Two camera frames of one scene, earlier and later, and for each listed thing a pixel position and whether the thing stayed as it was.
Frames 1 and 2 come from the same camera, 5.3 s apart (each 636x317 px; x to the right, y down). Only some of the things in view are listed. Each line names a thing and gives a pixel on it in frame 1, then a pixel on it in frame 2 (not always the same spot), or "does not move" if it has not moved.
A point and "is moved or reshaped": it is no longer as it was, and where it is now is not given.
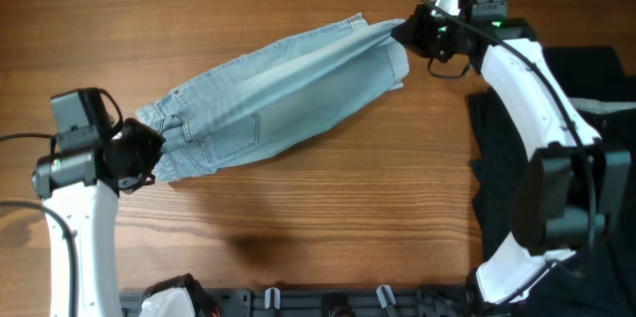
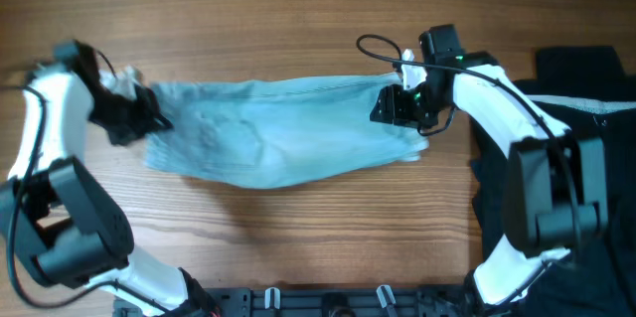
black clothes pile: x=601 y=280 does not move
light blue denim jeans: x=278 y=98 is moved or reshaped
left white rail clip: x=272 y=296 does not move
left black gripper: x=136 y=129 to x=157 y=120
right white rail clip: x=385 y=294 does not move
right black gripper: x=427 y=35 to x=390 y=106
